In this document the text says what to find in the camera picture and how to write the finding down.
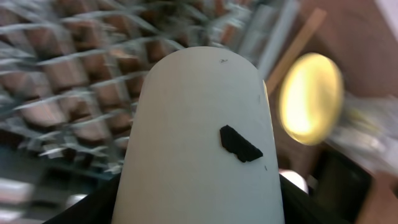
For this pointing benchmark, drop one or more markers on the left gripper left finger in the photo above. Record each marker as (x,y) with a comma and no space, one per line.
(95,208)

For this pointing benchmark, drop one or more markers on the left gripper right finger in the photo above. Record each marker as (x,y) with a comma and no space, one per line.
(299,208)

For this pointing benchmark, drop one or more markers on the white cup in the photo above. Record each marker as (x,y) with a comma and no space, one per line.
(201,148)

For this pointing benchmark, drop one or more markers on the wooden chopstick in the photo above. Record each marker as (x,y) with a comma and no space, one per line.
(304,35)

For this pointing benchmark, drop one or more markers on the white bowl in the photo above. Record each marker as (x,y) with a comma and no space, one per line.
(295,178)

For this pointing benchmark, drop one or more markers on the clear plastic waste bin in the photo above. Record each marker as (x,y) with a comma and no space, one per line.
(366,132)

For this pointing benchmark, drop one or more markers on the black rectangular tray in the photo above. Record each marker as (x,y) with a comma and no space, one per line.
(341,186)

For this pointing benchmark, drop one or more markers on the yellow round plate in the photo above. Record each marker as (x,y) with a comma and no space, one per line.
(311,99)

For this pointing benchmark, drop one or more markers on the grey plastic dish rack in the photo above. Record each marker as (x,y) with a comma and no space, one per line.
(71,76)

